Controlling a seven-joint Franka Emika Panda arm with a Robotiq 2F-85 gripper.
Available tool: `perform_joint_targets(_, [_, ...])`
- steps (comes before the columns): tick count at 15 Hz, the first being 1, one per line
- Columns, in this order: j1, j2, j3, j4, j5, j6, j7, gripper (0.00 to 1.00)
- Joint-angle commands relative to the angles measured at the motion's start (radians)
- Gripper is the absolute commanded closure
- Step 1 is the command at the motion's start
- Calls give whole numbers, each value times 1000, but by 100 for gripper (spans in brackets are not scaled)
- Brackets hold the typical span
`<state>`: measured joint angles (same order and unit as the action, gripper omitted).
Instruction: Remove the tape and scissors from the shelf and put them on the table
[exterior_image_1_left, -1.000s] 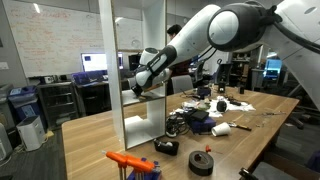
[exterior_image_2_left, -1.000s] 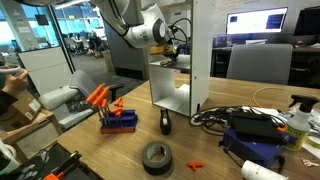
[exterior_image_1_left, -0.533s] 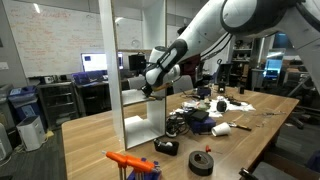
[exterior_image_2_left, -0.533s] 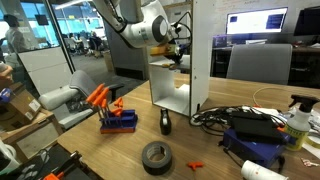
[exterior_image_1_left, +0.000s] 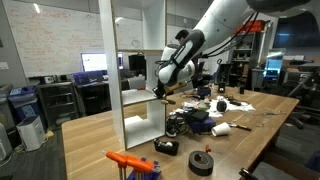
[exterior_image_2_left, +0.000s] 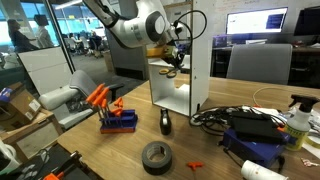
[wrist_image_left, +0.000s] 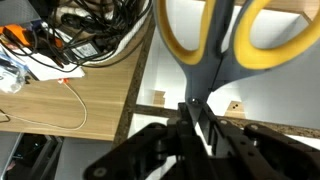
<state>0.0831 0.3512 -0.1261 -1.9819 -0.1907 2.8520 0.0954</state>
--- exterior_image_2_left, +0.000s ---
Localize long orange T-handle key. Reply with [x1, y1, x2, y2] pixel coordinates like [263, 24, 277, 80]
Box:
[86, 83, 104, 118]

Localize black duct tape roll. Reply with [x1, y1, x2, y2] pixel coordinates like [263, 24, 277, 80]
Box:
[141, 141, 172, 175]

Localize yellow handled scissors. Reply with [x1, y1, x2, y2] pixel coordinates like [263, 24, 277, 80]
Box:
[159, 67, 180, 78]

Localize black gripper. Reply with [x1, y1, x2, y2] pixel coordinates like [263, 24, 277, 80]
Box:
[164, 44, 187, 67]

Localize black power adapter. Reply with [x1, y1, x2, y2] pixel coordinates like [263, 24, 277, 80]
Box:
[230, 112, 287, 145]

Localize small orange hex key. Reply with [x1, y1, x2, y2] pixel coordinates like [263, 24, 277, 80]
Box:
[187, 162, 204, 171]

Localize cardboard box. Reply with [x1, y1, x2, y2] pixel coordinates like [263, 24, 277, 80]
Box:
[0, 82, 41, 131]

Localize tangled black cables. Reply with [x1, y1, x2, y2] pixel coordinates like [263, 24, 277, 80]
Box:
[189, 104, 288, 137]

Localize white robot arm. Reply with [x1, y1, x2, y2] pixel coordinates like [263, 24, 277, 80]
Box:
[83, 0, 184, 68]

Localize spray bottle yellow label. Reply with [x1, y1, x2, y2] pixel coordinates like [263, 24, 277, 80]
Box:
[284, 94, 320, 151]

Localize white wooden shelf unit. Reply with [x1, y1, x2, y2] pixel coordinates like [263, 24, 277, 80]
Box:
[147, 0, 212, 116]

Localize blue box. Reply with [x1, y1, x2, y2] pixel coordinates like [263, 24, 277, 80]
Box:
[220, 128, 286, 168]

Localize grey office chair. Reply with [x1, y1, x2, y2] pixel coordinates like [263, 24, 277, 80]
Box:
[226, 44, 292, 85]

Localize wrist camera orange mount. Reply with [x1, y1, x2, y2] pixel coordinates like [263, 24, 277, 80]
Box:
[146, 46, 173, 58]

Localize white paper cup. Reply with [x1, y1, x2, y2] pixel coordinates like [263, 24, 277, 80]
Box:
[241, 160, 288, 180]

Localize computer monitor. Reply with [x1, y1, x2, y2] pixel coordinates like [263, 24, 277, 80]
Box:
[226, 7, 288, 35]

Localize blue hex key holder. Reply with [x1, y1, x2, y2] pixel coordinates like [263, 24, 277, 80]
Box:
[100, 109, 138, 134]

